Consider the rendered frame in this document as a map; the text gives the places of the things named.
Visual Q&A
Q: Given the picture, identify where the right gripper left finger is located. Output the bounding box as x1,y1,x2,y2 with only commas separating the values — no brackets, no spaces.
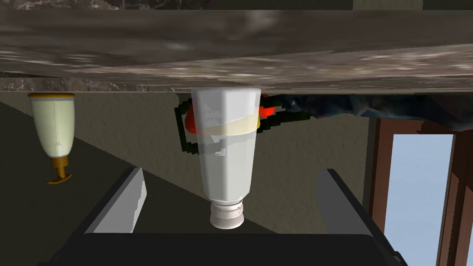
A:
72,166,148,234

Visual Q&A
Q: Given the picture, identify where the white bottle with white cap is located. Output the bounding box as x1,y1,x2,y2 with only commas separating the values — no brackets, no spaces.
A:
190,86,262,230

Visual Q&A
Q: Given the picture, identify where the cream pump bottle gold nozzle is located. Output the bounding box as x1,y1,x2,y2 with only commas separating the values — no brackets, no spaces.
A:
27,92,76,185

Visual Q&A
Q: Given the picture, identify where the red and black object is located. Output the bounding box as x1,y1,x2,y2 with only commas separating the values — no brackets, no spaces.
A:
174,93,312,155

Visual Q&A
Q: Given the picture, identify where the brown framed window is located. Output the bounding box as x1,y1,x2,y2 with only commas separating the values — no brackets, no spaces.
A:
369,118,473,266

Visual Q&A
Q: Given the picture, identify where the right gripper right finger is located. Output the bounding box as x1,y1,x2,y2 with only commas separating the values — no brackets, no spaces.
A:
315,168,375,235

